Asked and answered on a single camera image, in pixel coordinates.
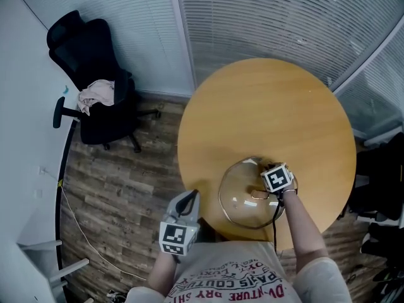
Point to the small teal object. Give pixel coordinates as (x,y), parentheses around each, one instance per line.
(65,89)

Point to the octagonal glass lid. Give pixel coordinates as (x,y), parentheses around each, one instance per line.
(243,200)

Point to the person's dark trousers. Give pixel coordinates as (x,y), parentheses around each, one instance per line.
(211,232)

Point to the pink crumpled cloth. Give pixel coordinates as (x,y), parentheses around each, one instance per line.
(98,95)

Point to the yellow black tape marker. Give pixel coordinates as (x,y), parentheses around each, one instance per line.
(60,182)

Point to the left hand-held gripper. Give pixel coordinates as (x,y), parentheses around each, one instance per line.
(175,237)

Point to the white window blind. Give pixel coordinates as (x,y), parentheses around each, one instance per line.
(268,17)
(378,96)
(142,17)

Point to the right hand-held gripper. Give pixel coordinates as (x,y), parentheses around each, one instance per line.
(277,178)

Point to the person's printed beige shirt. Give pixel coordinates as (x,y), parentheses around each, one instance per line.
(240,273)

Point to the black office chair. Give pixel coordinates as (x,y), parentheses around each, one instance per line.
(107,125)
(378,175)

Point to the white furniture frame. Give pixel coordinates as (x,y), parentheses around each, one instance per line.
(44,246)

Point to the person's right forearm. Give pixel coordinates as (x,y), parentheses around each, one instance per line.
(303,232)

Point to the dark crumpled bag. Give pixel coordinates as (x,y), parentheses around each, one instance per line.
(116,297)

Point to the person's left forearm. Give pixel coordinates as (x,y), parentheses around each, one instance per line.
(162,271)

